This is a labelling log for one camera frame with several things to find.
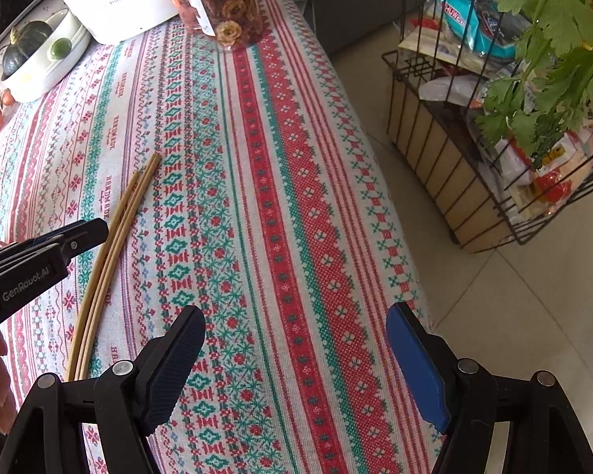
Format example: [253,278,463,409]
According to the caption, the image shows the wooden chopstick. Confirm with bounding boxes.
[64,169,142,382]
[66,152,161,381]

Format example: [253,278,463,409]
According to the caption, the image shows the patterned striped tablecloth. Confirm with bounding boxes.
[0,0,441,473]

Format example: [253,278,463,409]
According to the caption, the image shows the white bowl with green handle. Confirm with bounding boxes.
[0,9,92,103]

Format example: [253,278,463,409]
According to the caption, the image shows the green leafy vegetables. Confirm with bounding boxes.
[478,0,593,165]

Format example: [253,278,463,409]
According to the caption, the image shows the dark green pumpkin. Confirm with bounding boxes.
[2,21,53,79]

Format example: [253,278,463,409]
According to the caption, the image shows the black wire storage rack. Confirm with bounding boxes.
[383,0,593,252]

